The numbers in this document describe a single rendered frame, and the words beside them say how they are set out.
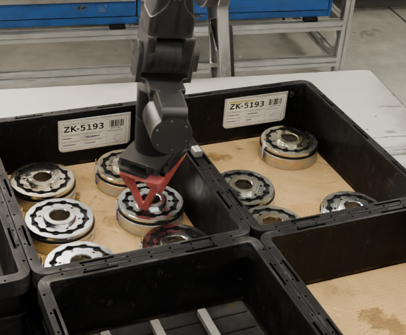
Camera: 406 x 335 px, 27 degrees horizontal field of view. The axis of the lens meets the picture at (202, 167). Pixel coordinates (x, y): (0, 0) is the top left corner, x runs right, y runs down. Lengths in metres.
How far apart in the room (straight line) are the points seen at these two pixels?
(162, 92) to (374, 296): 0.42
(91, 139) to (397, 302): 0.57
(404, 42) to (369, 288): 3.08
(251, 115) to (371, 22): 2.94
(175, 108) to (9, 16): 2.16
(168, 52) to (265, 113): 0.44
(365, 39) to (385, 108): 2.21
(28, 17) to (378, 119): 1.66
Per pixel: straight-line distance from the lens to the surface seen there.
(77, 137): 1.41
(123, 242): 1.26
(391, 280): 1.26
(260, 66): 3.50
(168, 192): 1.32
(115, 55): 3.77
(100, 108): 1.40
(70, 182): 1.33
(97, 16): 3.25
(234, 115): 1.50
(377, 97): 2.05
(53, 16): 3.23
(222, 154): 1.48
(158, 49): 1.12
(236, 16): 3.39
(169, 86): 1.13
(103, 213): 1.32
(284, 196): 1.39
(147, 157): 1.20
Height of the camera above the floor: 1.60
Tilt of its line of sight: 32 degrees down
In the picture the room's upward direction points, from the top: 5 degrees clockwise
